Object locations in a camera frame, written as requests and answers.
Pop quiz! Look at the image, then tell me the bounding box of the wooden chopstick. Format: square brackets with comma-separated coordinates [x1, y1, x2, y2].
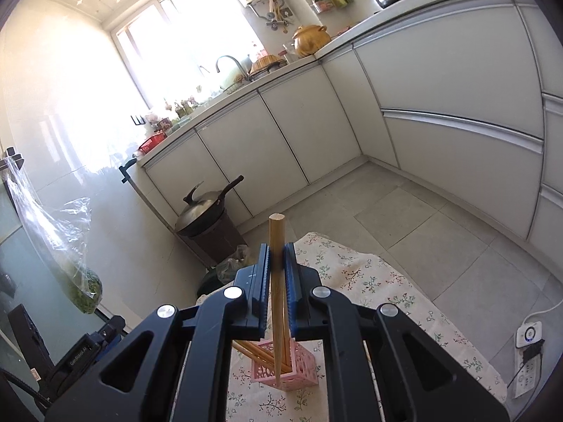
[268, 213, 291, 390]
[232, 341, 272, 366]

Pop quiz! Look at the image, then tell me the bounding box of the plastic bag on floor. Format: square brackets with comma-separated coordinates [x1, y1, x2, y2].
[215, 245, 251, 284]

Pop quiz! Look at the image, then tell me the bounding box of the dark brown bin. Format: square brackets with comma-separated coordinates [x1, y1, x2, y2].
[187, 211, 246, 266]

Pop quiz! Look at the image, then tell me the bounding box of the wooden chopstick in basket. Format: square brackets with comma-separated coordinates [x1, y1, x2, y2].
[232, 341, 272, 366]

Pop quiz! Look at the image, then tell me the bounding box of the black wok with lid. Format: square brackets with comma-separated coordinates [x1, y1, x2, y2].
[175, 175, 244, 237]

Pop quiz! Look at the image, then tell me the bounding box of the pink perforated utensil basket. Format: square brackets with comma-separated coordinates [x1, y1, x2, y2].
[251, 339, 319, 391]

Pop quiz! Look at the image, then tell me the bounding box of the floral tablecloth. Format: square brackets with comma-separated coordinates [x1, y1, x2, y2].
[175, 231, 510, 422]

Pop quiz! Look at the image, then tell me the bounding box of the plastic bag of greens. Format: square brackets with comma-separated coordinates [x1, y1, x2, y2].
[1, 155, 103, 314]

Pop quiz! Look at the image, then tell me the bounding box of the red basket on counter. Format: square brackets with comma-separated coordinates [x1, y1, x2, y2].
[138, 133, 166, 154]

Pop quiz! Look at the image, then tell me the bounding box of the woven basket on counter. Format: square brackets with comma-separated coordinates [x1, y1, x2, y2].
[250, 55, 287, 74]

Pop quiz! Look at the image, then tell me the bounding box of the yellow clay pot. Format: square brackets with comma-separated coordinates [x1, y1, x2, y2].
[292, 25, 331, 57]

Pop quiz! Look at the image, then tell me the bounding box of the white power strip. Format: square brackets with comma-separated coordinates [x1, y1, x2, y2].
[512, 321, 544, 398]

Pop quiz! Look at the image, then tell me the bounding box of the white cable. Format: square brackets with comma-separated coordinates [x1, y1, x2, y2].
[520, 291, 563, 326]

